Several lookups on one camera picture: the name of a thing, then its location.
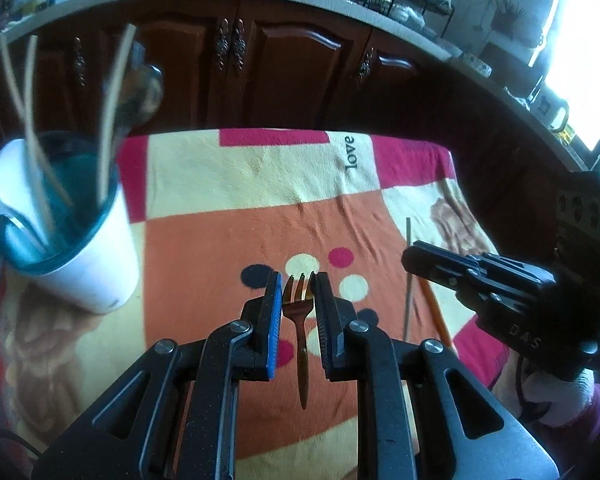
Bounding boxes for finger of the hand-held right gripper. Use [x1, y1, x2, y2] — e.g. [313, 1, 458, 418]
[401, 246, 486, 311]
[412, 240, 551, 283]

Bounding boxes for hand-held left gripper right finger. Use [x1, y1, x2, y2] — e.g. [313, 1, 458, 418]
[314, 271, 556, 480]

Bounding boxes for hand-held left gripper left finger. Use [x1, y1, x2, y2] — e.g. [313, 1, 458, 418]
[32, 271, 285, 480]

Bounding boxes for small brown fork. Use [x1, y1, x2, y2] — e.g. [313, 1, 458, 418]
[281, 272, 317, 409]

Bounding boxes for thin metal chopstick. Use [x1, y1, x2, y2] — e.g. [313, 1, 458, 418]
[402, 217, 414, 341]

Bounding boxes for white floral cup teal rim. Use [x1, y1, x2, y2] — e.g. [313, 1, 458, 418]
[0, 131, 142, 315]

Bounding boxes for person's right hand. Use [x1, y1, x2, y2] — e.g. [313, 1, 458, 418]
[522, 367, 596, 426]

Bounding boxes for printed fleece blanket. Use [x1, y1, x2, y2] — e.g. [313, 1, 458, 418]
[0, 129, 511, 480]

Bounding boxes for bright window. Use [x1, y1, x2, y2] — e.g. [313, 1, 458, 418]
[530, 0, 600, 161]

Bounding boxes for brown wooden lower cabinets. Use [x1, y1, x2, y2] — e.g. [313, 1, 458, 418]
[0, 0, 581, 241]

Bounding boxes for potted plant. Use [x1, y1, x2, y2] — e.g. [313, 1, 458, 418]
[492, 0, 528, 36]

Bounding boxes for white plastic spoon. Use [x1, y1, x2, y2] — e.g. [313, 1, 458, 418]
[0, 139, 51, 256]

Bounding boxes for black cable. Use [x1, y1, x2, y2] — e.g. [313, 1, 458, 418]
[514, 355, 548, 421]

